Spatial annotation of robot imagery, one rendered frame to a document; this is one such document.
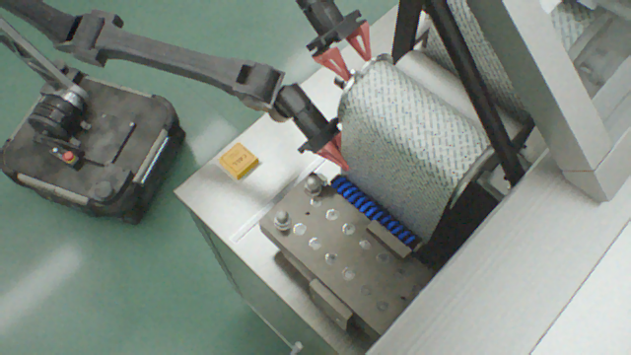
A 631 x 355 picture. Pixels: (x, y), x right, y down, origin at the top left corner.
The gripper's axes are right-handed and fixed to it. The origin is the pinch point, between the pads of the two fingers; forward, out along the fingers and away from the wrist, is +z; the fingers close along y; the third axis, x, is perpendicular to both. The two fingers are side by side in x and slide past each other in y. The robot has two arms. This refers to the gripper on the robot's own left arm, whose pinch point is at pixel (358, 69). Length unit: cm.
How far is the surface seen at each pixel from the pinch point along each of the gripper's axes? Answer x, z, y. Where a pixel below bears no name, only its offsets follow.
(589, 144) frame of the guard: 61, 1, 24
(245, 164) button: -34.0, 7.4, 19.0
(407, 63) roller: 4.4, 4.2, -6.9
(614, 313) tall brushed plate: 50, 28, 20
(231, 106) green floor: -152, 8, -25
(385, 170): 6.2, 15.9, 10.2
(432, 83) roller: 8.3, 9.0, -6.5
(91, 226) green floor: -152, 11, 56
